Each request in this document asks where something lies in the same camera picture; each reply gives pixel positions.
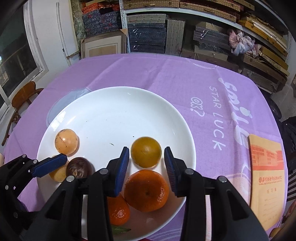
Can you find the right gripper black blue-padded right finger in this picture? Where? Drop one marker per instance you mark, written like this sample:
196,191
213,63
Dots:
231,217

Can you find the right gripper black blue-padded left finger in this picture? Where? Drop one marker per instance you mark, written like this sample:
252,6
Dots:
61,216

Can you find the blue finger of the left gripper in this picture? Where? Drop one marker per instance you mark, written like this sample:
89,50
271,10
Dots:
48,165

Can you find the pale round fruit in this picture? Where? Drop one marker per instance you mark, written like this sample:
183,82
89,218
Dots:
66,141

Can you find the dark brown mangosteen fruit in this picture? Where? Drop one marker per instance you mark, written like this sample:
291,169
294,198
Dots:
79,167

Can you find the mandarin orange with leaf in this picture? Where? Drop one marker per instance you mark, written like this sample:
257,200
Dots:
119,214

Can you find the yellow-green citrus fruit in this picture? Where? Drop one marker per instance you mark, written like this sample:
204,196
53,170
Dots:
146,152

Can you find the small pale peach fruit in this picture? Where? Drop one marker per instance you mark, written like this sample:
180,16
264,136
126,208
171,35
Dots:
59,174

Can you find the brown paper notebook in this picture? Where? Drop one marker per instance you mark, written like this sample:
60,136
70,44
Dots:
267,180

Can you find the brown wooden chair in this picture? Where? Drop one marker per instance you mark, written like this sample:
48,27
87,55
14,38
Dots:
21,97

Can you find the small mandarin orange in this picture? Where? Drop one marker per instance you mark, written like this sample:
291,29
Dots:
146,191

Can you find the purple printed tablecloth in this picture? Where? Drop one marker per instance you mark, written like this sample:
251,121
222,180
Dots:
220,106

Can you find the framed picture in cardboard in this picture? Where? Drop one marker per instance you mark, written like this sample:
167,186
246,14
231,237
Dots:
104,44

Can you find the white metal shelving unit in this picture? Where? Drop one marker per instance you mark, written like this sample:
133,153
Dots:
199,30

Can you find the pink plastic bag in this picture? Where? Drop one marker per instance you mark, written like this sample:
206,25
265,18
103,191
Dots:
242,44

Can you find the window with white frame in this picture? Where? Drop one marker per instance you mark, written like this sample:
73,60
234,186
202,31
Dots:
22,60

